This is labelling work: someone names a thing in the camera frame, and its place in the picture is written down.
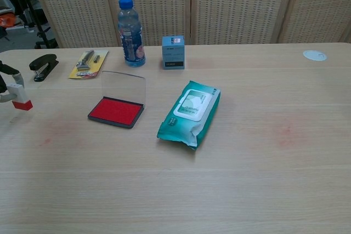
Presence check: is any orange plastic item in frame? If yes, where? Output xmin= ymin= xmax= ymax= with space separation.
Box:
xmin=0 ymin=14 xmax=15 ymax=28

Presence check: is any white table grommet cap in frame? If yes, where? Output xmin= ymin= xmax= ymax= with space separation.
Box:
xmin=302 ymin=49 xmax=329 ymax=61

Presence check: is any black tripod stand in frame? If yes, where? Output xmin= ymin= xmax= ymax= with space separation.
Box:
xmin=15 ymin=0 xmax=59 ymax=50

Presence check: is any black stapler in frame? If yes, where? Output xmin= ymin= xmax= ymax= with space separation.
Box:
xmin=29 ymin=54 xmax=60 ymax=83

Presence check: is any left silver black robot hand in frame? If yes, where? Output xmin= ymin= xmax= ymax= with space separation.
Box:
xmin=0 ymin=60 xmax=25 ymax=105

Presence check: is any teal wet wipes pack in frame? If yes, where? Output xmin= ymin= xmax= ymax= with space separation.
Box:
xmin=156 ymin=80 xmax=222 ymax=151

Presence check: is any small red white stamp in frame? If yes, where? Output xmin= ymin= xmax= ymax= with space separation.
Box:
xmin=7 ymin=83 xmax=33 ymax=112

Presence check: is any blue cap water bottle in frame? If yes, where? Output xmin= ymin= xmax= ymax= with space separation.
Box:
xmin=117 ymin=0 xmax=146 ymax=69

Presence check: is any red ink pad case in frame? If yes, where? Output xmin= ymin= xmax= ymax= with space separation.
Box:
xmin=87 ymin=70 xmax=147 ymax=130

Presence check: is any woven wooden folding screen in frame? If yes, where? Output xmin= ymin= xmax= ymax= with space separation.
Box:
xmin=26 ymin=0 xmax=351 ymax=50

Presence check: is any small blue cardboard box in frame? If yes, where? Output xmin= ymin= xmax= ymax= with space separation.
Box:
xmin=161 ymin=35 xmax=186 ymax=71

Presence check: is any yellow razor blister pack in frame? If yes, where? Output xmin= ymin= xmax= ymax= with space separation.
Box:
xmin=67 ymin=49 xmax=110 ymax=80

